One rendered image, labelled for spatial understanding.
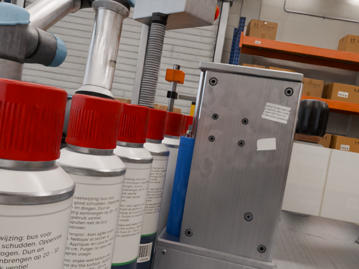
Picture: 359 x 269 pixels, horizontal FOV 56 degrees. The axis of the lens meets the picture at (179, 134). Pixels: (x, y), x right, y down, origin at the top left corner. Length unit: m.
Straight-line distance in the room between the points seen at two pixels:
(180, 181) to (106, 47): 0.70
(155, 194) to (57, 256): 0.21
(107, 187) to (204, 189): 0.17
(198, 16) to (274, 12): 5.02
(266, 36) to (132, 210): 4.56
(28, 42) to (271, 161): 0.57
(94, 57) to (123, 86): 4.27
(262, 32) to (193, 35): 1.12
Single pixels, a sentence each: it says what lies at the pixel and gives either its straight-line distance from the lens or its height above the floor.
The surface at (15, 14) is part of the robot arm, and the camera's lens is 0.76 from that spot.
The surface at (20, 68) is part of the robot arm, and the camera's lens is 0.76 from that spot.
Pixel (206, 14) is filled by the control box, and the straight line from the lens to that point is 0.75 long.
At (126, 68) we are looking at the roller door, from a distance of 5.31.
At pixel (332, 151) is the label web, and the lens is 0.77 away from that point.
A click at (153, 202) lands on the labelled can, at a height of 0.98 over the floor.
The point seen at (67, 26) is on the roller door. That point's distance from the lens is 5.66.
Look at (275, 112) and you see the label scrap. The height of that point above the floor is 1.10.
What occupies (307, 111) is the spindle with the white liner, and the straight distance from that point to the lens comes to 0.91.
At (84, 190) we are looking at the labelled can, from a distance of 0.22.
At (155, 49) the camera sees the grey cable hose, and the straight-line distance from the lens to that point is 0.71.
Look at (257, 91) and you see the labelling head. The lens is 0.36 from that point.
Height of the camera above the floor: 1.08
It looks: 3 degrees down
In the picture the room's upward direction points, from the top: 9 degrees clockwise
